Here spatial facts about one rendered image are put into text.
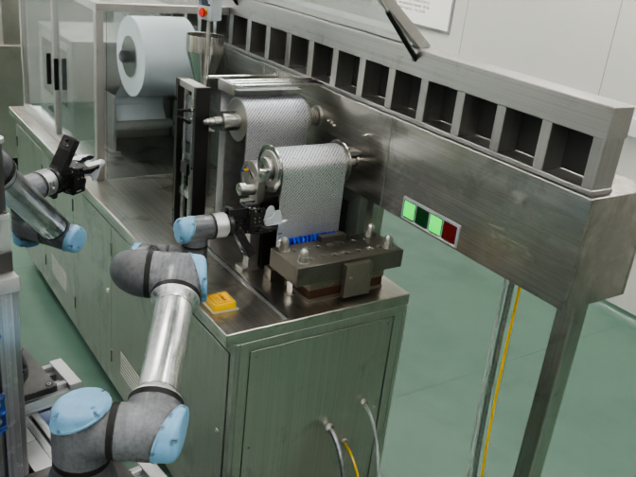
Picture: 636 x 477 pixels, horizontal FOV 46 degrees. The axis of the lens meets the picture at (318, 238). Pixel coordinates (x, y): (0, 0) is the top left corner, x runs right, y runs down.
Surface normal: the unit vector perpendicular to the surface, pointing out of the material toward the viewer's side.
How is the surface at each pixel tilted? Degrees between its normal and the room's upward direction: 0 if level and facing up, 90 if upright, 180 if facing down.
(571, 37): 90
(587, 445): 0
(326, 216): 90
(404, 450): 0
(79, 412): 8
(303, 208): 90
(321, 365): 90
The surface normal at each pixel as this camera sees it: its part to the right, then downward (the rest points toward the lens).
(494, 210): -0.83, 0.14
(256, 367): 0.55, 0.38
